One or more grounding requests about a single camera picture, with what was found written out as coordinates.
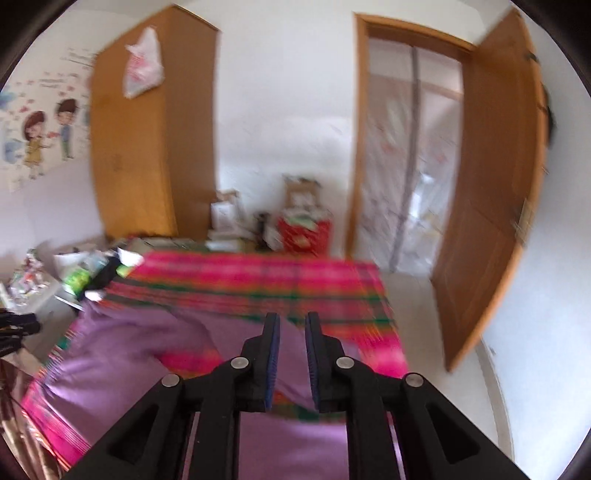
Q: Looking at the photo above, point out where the pink plaid bed sheet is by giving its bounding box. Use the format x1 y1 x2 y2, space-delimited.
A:
21 250 408 468

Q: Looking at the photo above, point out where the cluttered white bedside table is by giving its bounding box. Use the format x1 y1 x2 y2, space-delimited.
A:
1 239 145 361

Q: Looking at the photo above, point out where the brown cardboard box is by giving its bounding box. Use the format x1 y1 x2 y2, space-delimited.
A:
283 175 321 208

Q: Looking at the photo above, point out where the white plastic bag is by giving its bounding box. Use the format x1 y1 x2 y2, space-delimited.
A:
123 26 164 99

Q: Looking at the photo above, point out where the translucent mesh door curtain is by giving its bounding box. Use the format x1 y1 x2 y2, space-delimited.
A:
355 39 464 277

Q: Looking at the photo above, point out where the orange wooden door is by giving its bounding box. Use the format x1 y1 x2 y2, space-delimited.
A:
431 8 549 371

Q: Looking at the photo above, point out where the red gift box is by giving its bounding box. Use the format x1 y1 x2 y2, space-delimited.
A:
277 207 332 257

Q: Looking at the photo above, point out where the purple fleece garment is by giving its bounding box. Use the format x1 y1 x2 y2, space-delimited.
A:
41 304 349 479

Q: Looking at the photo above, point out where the wooden door frame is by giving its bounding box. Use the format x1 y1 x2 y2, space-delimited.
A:
344 12 477 259

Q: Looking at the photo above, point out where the cartoon couple wall sticker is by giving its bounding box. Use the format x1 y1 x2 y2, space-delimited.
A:
1 47 94 192

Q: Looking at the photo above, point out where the orange wooden wardrobe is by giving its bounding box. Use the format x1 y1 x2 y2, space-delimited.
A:
90 5 218 240

